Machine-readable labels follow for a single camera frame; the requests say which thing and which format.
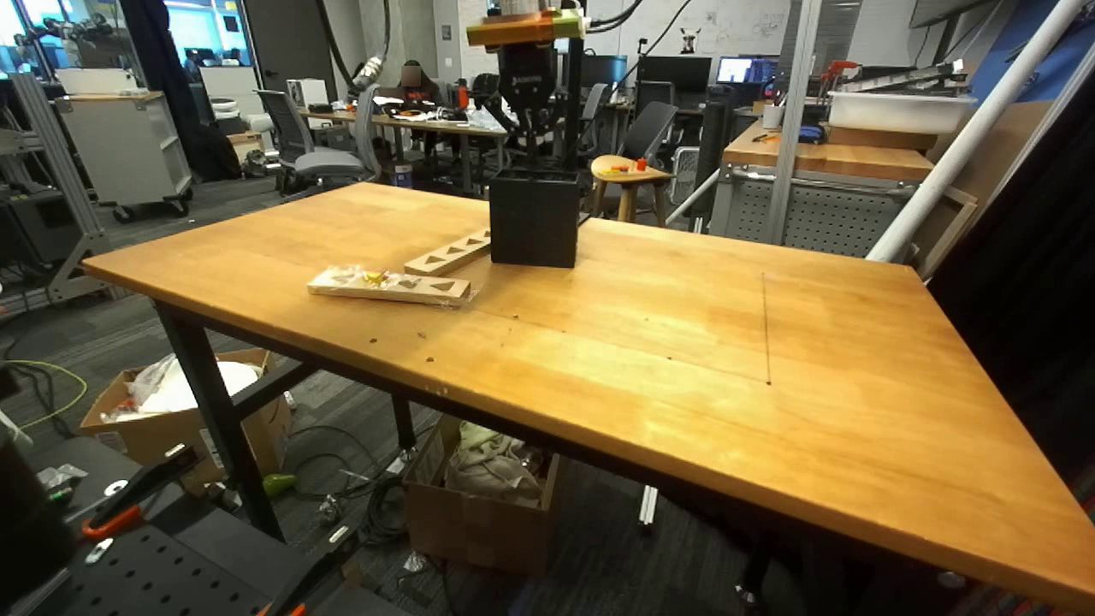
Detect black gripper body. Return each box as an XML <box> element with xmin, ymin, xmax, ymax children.
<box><xmin>497</xmin><ymin>43</ymin><xmax>565</xmax><ymax>113</ymax></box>

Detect black box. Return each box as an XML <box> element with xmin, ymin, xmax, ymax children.
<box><xmin>487</xmin><ymin>167</ymin><xmax>585</xmax><ymax>269</ymax></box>

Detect cardboard box with crumpled paper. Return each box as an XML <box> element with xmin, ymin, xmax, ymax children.
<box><xmin>399</xmin><ymin>413</ymin><xmax>565</xmax><ymax>577</ymax></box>

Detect cardboard box with white plastic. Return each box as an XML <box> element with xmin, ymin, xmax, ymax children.
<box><xmin>75</xmin><ymin>345</ymin><xmax>297</xmax><ymax>482</ymax></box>

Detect black stand pole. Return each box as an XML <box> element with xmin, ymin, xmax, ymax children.
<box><xmin>561</xmin><ymin>0</ymin><xmax>592</xmax><ymax>176</ymax></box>

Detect cluttered office desk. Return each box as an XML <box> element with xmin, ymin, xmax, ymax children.
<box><xmin>388</xmin><ymin>109</ymin><xmax>510</xmax><ymax>199</ymax></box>

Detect round wooden stool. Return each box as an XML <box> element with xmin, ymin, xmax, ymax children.
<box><xmin>590</xmin><ymin>151</ymin><xmax>674</xmax><ymax>227</ymax></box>

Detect black office chair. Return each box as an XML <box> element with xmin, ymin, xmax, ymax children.
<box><xmin>619</xmin><ymin>98</ymin><xmax>680</xmax><ymax>164</ymax></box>

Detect seated person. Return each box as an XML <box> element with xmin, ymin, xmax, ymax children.
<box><xmin>394</xmin><ymin>57</ymin><xmax>440</xmax><ymax>109</ymax></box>

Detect plain wooden puzzle board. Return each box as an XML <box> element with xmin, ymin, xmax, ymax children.
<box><xmin>399</xmin><ymin>230</ymin><xmax>497</xmax><ymax>277</ymax></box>

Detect white slanted bar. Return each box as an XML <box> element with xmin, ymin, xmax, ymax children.
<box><xmin>663</xmin><ymin>167</ymin><xmax>726</xmax><ymax>230</ymax></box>

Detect lit computer screen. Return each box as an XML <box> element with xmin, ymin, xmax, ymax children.
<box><xmin>711</xmin><ymin>53</ymin><xmax>784</xmax><ymax>91</ymax></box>

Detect wooden puzzle board coloured pieces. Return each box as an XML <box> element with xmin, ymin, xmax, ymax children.
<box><xmin>306</xmin><ymin>262</ymin><xmax>480</xmax><ymax>310</ymax></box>

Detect grey aluminium pole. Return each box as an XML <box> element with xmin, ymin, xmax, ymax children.
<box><xmin>762</xmin><ymin>0</ymin><xmax>827</xmax><ymax>247</ymax></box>

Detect wooden top workbench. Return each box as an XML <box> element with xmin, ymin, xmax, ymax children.
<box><xmin>710</xmin><ymin>116</ymin><xmax>939</xmax><ymax>261</ymax></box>

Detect white plastic bin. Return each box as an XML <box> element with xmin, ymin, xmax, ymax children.
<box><xmin>826</xmin><ymin>85</ymin><xmax>979</xmax><ymax>141</ymax></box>

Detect black column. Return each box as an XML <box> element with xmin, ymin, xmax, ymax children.
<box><xmin>116</xmin><ymin>0</ymin><xmax>217</xmax><ymax>181</ymax></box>

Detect white wheeled cart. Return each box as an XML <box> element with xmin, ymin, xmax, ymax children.
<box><xmin>49</xmin><ymin>66</ymin><xmax>197</xmax><ymax>222</ymax></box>

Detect white slanted pole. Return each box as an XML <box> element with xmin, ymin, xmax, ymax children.
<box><xmin>866</xmin><ymin>0</ymin><xmax>1093</xmax><ymax>265</ymax></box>

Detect black curtain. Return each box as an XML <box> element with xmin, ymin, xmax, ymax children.
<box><xmin>929</xmin><ymin>77</ymin><xmax>1095</xmax><ymax>482</ymax></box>

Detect black perforated board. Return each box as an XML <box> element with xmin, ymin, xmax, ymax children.
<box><xmin>21</xmin><ymin>499</ymin><xmax>334</xmax><ymax>616</ymax></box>

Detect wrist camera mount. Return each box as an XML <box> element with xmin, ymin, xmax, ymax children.
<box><xmin>463</xmin><ymin>5</ymin><xmax>590</xmax><ymax>48</ymax></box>

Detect black cable with grey connector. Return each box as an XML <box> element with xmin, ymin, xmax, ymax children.
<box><xmin>315</xmin><ymin>0</ymin><xmax>396</xmax><ymax>94</ymax></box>

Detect grey metal shelf frame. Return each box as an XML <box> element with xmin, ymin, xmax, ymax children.
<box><xmin>0</xmin><ymin>73</ymin><xmax>112</xmax><ymax>320</ymax></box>

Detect green floor cable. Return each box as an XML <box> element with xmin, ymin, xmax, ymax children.
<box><xmin>0</xmin><ymin>357</ymin><xmax>93</xmax><ymax>438</ymax></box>

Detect orange handled tool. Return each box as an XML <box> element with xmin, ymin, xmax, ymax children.
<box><xmin>80</xmin><ymin>504</ymin><xmax>151</xmax><ymax>544</ymax></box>

